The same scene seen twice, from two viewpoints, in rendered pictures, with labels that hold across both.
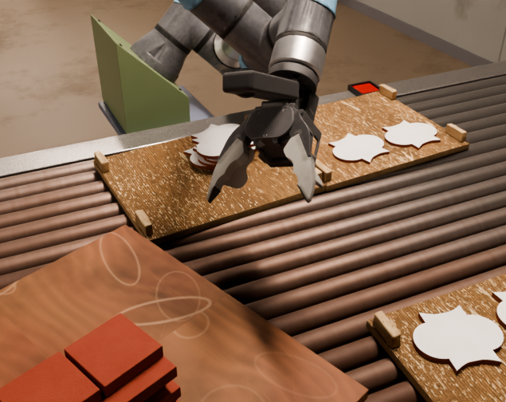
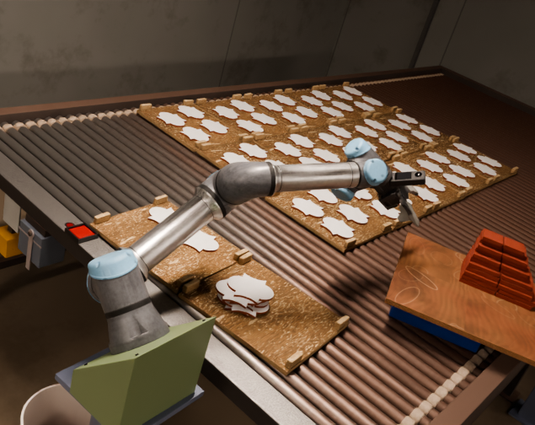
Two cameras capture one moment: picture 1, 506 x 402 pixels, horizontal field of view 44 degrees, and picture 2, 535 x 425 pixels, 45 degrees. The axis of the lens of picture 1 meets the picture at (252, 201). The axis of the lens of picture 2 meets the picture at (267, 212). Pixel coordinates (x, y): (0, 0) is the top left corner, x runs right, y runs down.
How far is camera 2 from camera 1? 2.61 m
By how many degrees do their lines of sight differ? 98
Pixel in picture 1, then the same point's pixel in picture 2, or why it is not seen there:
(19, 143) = not seen: outside the picture
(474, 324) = (329, 222)
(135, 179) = (296, 341)
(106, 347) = (494, 237)
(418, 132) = (164, 213)
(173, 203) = (310, 317)
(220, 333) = (417, 262)
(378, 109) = (129, 228)
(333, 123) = not seen: hidden behind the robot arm
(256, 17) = not seen: hidden behind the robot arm
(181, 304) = (414, 273)
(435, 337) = (343, 232)
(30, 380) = (515, 247)
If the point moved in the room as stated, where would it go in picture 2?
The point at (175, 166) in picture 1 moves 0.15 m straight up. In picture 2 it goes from (268, 323) to (281, 282)
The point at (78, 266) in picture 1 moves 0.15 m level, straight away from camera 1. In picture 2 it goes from (424, 307) to (397, 320)
